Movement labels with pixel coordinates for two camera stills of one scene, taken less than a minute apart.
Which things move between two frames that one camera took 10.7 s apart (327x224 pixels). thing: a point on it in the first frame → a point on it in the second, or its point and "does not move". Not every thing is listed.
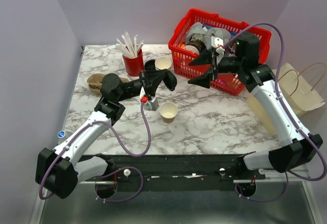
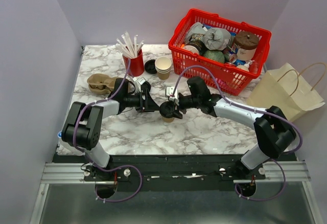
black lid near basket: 149,65 does not move
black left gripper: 150,80 → 148,104
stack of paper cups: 163,62 does not move
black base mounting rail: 177,172 does not move
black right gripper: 205,58 → 178,104
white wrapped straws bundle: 127,47 does not move
